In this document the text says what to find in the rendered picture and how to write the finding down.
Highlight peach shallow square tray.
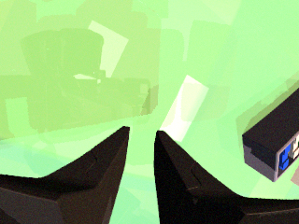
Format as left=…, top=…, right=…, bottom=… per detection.
left=291, top=165, right=299, bottom=187

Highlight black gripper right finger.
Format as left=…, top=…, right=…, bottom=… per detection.
left=153, top=130, right=299, bottom=224

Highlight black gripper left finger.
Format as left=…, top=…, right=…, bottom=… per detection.
left=0, top=126, right=130, bottom=224

